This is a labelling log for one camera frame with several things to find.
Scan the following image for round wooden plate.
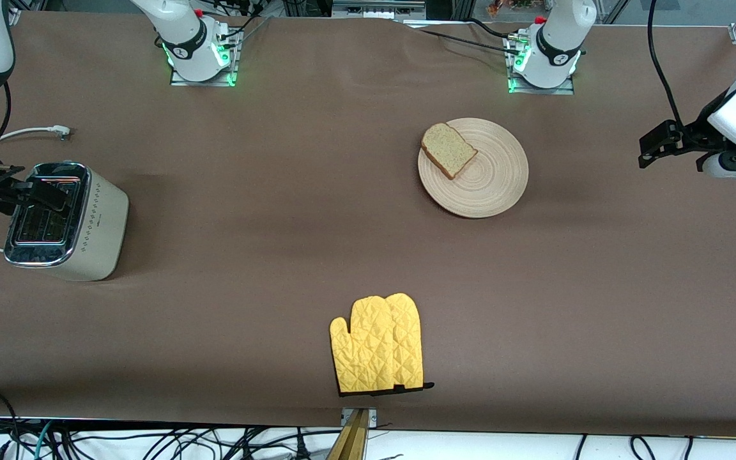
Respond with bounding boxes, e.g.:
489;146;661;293
418;118;529;219

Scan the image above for brown bread slice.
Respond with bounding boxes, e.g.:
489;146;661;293
420;123;479;180

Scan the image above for cream chrome toaster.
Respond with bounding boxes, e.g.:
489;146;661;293
4;161;130;282

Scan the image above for brown table cover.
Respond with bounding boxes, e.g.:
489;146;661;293
0;10;736;439

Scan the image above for orange patterned object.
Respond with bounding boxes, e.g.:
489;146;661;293
486;0;538;17

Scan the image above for grey equipment box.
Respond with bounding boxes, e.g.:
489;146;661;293
333;0;426;20

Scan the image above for yellow quilted oven mitt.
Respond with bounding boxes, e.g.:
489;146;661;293
330;295;402;395
384;293;436;392

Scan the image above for white toaster power cord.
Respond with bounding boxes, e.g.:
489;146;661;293
0;125;72;252

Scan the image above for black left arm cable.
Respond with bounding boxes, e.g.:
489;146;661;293
647;0;687;128

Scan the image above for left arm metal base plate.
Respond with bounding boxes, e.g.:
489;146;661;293
505;35;576;96

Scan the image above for black cable on table cover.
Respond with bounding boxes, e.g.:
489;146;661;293
400;18;528;56

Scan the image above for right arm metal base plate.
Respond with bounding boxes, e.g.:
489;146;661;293
170;29;242;87

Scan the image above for teal cable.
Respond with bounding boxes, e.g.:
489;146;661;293
31;420;57;460

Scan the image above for black cables at arm base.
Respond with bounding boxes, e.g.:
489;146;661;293
211;0;274;40

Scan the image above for tangled black floor cables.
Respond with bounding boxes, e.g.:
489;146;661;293
55;425;319;460

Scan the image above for wooden bar with metal bracket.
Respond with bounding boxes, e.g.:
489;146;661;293
326;408;379;460

